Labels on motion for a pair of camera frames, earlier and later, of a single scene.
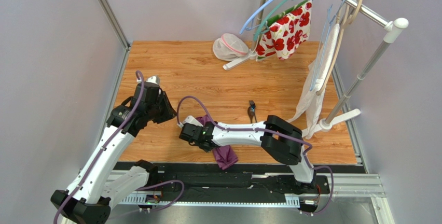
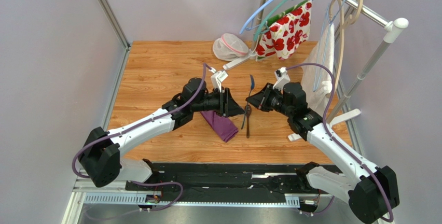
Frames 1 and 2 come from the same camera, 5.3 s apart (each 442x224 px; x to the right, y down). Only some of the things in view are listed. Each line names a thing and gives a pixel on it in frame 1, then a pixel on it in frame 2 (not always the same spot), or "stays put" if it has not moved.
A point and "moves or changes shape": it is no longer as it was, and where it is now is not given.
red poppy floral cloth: (288, 29) stays put
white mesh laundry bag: (229, 46) stays put
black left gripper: (169, 112) to (228, 107)
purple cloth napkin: (225, 155) moves or changes shape
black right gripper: (186, 133) to (264, 97)
